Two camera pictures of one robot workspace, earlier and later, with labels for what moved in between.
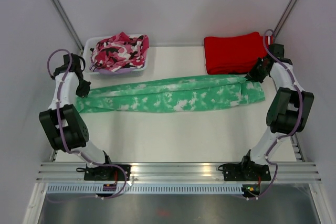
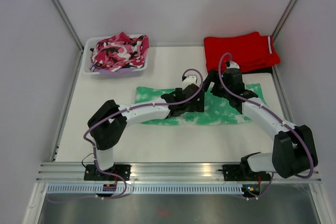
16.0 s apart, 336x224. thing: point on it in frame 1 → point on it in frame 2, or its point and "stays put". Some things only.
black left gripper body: (82, 82) → (197, 107)
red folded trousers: (233, 54) stays put
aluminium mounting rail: (58, 172) stays put
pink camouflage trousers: (120, 50) stays put
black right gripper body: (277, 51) → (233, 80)
